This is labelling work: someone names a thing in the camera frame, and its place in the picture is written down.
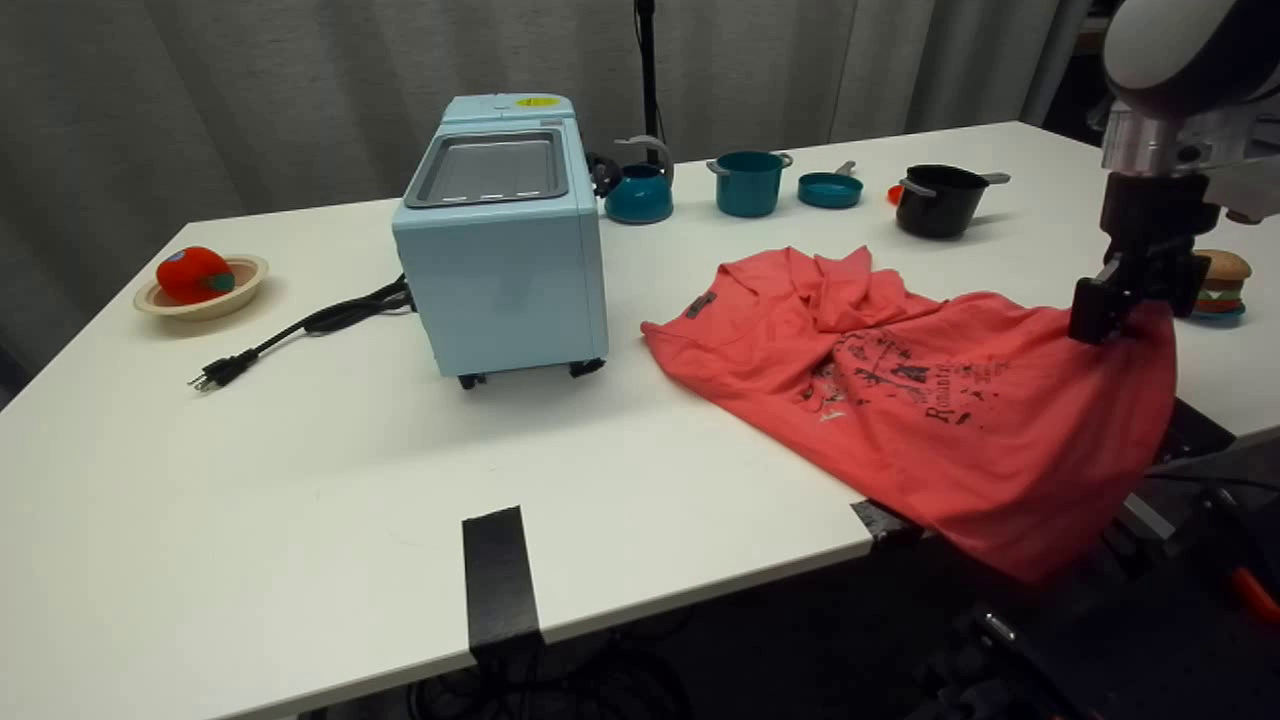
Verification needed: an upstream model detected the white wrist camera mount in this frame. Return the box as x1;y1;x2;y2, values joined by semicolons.
1198;101;1280;228

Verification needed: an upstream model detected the red toy tomato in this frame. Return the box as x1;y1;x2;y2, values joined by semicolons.
152;245;240;310

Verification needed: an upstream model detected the coral red sweatshirt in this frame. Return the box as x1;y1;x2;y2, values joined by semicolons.
638;245;1184;592

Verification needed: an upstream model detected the light blue toaster oven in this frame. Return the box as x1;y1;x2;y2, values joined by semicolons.
387;90;617;398

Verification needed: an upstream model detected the black toy pot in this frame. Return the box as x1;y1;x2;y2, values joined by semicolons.
885;160;1015;245

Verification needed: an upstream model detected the colourful stacked toy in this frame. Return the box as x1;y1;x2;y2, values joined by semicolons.
1181;245;1261;333

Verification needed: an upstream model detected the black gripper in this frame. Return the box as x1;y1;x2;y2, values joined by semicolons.
1068;169;1221;350

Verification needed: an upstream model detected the long black tape strip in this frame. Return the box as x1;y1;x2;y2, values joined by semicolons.
458;501;550;662

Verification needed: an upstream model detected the teal toy pot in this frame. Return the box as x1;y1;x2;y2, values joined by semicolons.
705;147;797;225

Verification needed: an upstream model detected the black camera tripod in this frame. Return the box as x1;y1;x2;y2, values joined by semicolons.
628;0;670;145

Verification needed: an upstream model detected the beige plate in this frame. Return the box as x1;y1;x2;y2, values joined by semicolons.
128;254;274;330

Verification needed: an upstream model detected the black power cord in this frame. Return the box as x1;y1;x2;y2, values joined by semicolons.
188;273;421;398

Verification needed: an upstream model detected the teal toy kettle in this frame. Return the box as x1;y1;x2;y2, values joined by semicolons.
585;132;680;228

